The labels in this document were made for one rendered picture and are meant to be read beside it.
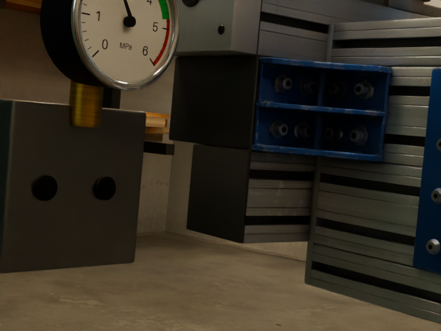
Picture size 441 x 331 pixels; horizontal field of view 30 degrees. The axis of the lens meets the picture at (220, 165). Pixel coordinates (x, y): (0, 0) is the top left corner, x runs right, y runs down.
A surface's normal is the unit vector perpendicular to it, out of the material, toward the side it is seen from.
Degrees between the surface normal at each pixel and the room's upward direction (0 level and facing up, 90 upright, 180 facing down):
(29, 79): 90
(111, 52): 90
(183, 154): 90
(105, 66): 90
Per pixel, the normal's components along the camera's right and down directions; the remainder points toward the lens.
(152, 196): 0.80, 0.11
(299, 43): 0.62, 0.10
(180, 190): -0.59, -0.01
